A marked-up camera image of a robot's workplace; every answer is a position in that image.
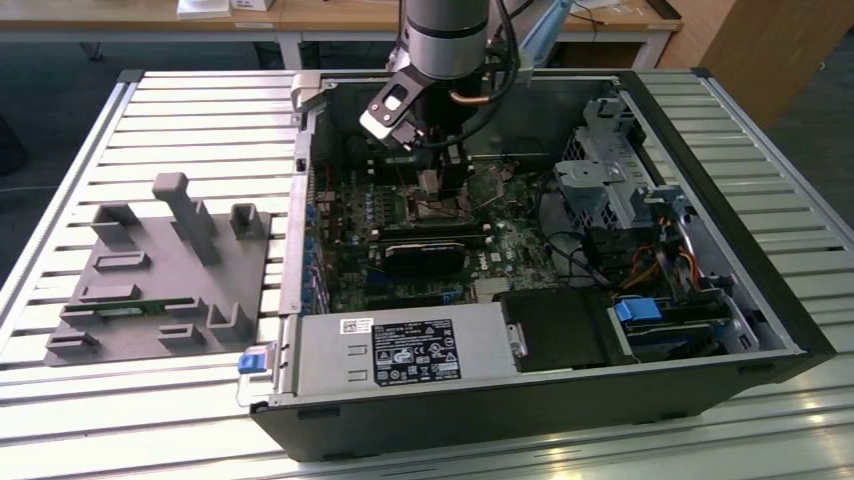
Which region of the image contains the metal socket cover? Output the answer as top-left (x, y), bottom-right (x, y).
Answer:
top-left (490, 160), bottom-right (516, 201)

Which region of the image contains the CPU socket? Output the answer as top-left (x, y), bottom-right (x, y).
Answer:
top-left (398, 185), bottom-right (476, 226)

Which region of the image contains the pale blue teach pendant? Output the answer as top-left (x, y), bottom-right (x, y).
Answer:
top-left (518, 0), bottom-right (577, 69)

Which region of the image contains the grey metal disk bay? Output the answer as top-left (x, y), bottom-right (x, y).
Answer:
top-left (552, 97), bottom-right (689, 231)

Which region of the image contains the black graphics card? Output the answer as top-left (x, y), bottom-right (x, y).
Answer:
top-left (380, 239), bottom-right (468, 279)

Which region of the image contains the green motherboard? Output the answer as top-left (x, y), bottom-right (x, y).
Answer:
top-left (306, 132), bottom-right (582, 314)

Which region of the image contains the black plastic shroud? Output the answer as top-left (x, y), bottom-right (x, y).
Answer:
top-left (496, 287), bottom-right (633, 374)

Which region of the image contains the blue disk carrier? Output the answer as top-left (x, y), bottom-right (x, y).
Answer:
top-left (613, 297), bottom-right (663, 329)

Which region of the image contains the grey power supply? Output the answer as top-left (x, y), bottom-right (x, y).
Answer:
top-left (292, 313), bottom-right (519, 396)

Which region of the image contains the wooden cabinet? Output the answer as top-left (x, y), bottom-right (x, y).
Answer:
top-left (659, 0), bottom-right (854, 131)

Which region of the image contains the wooden desk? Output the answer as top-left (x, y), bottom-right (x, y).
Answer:
top-left (0, 0), bottom-right (682, 71)

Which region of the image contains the grey parts rack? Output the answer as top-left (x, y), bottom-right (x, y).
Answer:
top-left (40, 172), bottom-right (275, 369)

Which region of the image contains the blue case latch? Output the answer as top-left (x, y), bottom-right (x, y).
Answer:
top-left (238, 344), bottom-right (279, 376)

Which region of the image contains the green RAM stick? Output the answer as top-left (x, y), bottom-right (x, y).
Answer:
top-left (96, 297), bottom-right (202, 319)

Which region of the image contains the black PC case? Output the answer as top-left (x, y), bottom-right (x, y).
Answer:
top-left (247, 68), bottom-right (839, 464)

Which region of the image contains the brown braided cable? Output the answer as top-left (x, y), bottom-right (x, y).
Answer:
top-left (447, 87), bottom-right (494, 110)

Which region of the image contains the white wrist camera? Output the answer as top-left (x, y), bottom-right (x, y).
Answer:
top-left (358, 69), bottom-right (432, 150)

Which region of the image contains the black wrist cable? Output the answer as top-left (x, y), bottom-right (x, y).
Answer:
top-left (416, 0), bottom-right (526, 149)

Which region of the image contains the yellow wire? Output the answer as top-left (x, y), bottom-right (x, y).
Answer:
top-left (626, 247), bottom-right (669, 291)

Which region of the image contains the orange wire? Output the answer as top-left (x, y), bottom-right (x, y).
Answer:
top-left (674, 249), bottom-right (703, 291)

